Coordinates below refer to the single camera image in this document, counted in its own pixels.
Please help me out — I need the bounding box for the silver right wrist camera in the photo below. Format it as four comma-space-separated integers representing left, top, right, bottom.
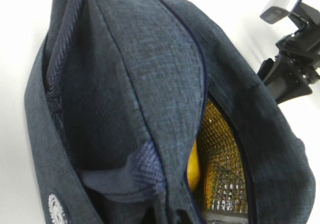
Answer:
259, 0, 302, 25

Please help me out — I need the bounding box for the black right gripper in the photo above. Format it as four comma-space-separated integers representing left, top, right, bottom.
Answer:
257, 0, 320, 103

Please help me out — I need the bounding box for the yellow toy pumpkin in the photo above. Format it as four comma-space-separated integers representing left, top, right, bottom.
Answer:
186, 141, 201, 192

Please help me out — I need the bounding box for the navy blue lunch bag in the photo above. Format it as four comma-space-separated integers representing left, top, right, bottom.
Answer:
24, 0, 316, 224

